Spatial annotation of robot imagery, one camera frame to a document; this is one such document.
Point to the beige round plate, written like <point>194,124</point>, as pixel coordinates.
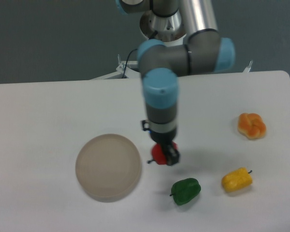
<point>108,167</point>

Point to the orange knotted bread roll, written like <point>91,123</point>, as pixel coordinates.
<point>251,125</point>

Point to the green toy bell pepper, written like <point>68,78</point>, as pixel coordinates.
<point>185,190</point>

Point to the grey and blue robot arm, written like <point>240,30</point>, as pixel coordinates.
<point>184,41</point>

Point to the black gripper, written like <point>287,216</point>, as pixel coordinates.
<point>164,134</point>

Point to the red toy bell pepper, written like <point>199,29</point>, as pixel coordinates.
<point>157,155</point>

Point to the yellow toy bell pepper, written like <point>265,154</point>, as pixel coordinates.
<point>236,180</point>

